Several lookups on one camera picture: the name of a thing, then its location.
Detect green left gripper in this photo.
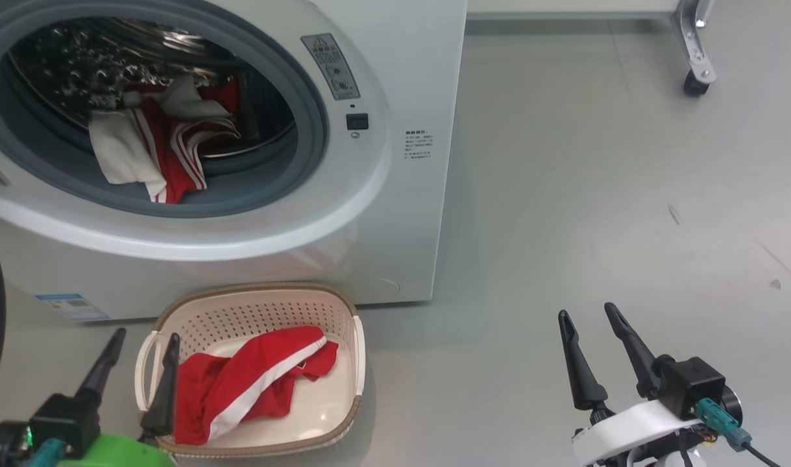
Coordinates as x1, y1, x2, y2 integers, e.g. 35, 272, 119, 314
58, 328, 181, 467

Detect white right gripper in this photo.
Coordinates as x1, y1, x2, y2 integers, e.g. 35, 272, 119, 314
557, 302, 701, 467

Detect red shorts with white stripe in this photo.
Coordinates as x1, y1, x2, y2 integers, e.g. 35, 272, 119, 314
173, 326, 339, 446

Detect red white-trimmed jersey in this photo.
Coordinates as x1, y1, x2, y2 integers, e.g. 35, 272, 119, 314
88, 73, 241, 204

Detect white front-load washing machine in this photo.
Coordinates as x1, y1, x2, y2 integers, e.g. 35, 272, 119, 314
0, 0, 469, 323

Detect cream perforated laundry basket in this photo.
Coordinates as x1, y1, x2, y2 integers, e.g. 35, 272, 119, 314
134, 282, 367, 458

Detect grey rubber door seal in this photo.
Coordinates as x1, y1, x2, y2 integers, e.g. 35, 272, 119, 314
0, 0, 330, 219

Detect blue energy label sticker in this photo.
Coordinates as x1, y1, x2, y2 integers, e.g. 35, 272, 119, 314
35, 293, 109, 323

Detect steel perforated washer drum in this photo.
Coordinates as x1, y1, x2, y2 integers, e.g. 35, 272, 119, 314
9, 18, 298, 160

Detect grey metal caster leg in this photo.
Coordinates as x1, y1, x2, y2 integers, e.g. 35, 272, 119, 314
671, 0, 718, 98

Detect grey warning sticker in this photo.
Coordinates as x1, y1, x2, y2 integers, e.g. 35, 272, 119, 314
301, 33, 361, 101

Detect left camera cable teal plug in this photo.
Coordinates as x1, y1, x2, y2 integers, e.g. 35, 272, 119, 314
24, 438, 66, 467

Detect camera cable teal plug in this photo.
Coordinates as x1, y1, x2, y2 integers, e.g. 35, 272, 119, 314
696, 398, 783, 467
24, 438, 66, 467

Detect right camera cable teal plug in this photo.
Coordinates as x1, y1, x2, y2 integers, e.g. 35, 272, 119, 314
696, 398, 783, 467

